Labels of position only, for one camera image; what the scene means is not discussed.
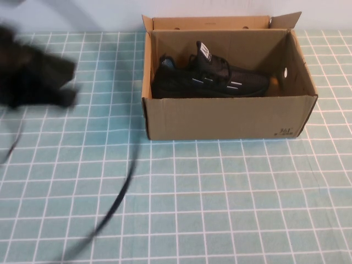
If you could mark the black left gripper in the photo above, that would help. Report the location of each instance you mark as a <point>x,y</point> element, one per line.
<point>41,79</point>

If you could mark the black knit sneaker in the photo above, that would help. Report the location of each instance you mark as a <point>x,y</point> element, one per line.
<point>192,85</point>

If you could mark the brown cardboard shoe box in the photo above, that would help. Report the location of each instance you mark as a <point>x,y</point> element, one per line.
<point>220,118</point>

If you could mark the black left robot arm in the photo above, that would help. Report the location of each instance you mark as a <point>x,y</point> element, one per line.
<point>8,55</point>

